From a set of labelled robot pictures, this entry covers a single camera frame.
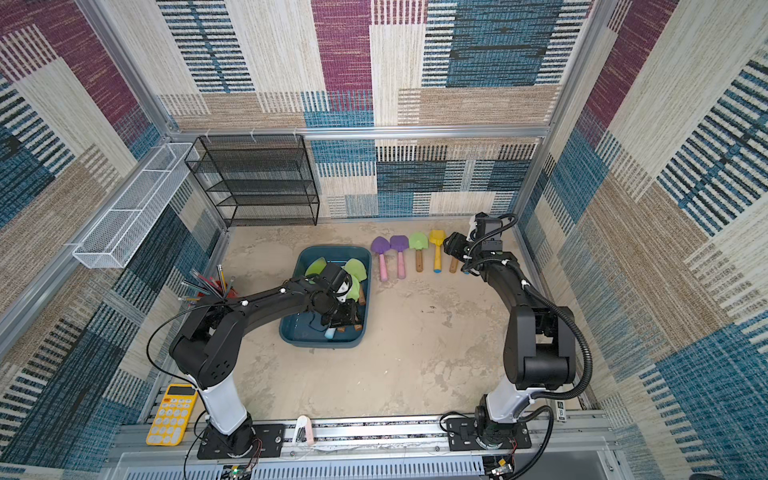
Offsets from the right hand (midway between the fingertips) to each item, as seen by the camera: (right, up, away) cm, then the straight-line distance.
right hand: (454, 248), depth 93 cm
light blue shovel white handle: (-37, -24, -6) cm, 44 cm away
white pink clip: (-41, -46, -18) cm, 64 cm away
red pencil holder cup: (-70, -12, -3) cm, 71 cm away
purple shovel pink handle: (-23, +1, +19) cm, 30 cm away
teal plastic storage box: (-46, -25, +2) cm, 52 cm away
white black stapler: (+22, -40, -18) cm, 49 cm away
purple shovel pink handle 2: (-16, +2, +19) cm, 25 cm away
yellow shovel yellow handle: (-2, +4, +19) cm, 19 cm away
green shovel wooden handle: (-9, +3, +19) cm, 21 cm away
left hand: (-29, -22, -2) cm, 36 cm away
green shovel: (-45, -7, +12) cm, 47 cm away
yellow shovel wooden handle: (+3, -6, +14) cm, 15 cm away
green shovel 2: (-29, -15, +2) cm, 33 cm away
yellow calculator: (-74, -43, -17) cm, 87 cm away
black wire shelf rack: (-66, +25, +17) cm, 73 cm away
